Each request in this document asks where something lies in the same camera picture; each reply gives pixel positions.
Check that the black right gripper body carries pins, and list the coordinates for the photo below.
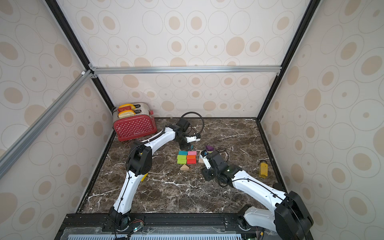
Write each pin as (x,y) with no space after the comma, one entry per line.
(210,159)

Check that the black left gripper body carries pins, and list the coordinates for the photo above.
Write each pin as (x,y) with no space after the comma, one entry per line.
(182,142)

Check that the red rectangular block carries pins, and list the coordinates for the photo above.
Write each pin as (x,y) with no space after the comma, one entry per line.
(191,161)

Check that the lime green block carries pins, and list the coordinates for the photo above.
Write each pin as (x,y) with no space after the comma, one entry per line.
(181,161)
(181,157)

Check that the natural wood triangular block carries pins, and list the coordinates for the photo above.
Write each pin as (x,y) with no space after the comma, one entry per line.
(184,168)

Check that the yellow rectangular block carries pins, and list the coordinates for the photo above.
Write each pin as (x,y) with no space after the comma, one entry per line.
(144,177)

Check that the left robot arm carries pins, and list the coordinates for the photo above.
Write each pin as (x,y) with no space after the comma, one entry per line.
(138,164)

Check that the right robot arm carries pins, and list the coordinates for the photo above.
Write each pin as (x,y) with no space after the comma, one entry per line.
(284,213)

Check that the yellow toy bottle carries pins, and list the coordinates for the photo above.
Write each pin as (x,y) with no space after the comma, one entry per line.
(263,169)

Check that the red polka dot toy toaster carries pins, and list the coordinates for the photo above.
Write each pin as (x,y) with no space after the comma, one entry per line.
(140,125)

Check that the toy bread slice rear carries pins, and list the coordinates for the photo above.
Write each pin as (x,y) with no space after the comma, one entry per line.
(127,107)

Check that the toy bread slice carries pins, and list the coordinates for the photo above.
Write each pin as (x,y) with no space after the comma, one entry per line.
(125,114)
(127,107)

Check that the toy bread slice front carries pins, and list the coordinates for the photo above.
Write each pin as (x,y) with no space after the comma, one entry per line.
(125,114)

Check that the black lid wooden jar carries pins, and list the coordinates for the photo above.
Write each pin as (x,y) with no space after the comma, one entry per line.
(278,186)

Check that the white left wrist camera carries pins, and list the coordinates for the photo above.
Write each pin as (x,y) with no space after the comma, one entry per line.
(185,125)

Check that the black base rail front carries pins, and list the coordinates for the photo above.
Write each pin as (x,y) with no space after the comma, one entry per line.
(223,226)

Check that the silver aluminium rail back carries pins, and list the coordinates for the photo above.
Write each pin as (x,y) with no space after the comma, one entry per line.
(186,70)

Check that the silver aluminium rail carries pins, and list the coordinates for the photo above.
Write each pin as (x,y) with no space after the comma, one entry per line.
(9,158)
(186,70)

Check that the black corner frame post left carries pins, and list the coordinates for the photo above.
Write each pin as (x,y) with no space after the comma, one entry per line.
(59,16)

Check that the black corner frame post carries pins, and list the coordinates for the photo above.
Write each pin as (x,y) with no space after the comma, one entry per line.
(304,23)
(59,16)

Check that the black corner frame post right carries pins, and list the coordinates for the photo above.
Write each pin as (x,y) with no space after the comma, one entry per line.
(304,23)

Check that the silver aluminium rail left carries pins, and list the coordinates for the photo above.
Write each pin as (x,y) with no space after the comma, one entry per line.
(9,158)

